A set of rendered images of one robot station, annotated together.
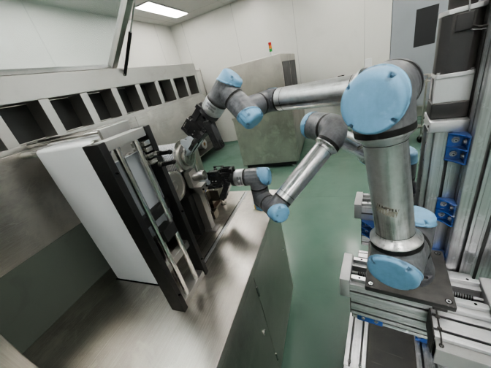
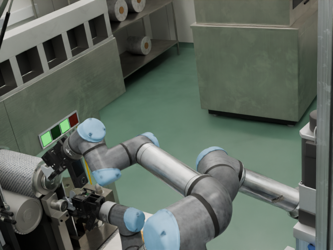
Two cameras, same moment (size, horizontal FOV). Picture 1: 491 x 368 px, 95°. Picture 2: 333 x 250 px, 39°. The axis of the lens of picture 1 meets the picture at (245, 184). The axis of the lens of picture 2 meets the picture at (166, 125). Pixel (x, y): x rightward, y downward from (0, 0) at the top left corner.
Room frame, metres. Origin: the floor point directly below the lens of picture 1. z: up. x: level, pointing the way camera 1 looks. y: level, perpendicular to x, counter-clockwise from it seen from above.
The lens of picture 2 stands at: (-0.37, -0.48, 2.12)
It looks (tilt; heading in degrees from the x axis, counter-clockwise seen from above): 28 degrees down; 11
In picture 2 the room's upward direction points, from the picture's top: 9 degrees counter-clockwise
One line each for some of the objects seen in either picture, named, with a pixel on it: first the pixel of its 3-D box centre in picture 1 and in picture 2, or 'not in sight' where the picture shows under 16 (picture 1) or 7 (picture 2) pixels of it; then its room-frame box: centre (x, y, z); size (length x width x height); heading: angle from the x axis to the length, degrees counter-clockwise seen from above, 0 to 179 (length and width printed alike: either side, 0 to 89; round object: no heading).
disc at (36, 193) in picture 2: (185, 157); (47, 178); (0.93, 0.22, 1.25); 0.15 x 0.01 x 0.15; 156
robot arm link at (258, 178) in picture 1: (257, 177); (127, 218); (0.87, -0.06, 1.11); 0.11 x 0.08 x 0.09; 66
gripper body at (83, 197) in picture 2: (223, 177); (91, 205); (0.93, 0.09, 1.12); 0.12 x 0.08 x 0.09; 66
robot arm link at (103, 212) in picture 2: (240, 177); (108, 213); (0.90, 0.02, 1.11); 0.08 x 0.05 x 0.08; 156
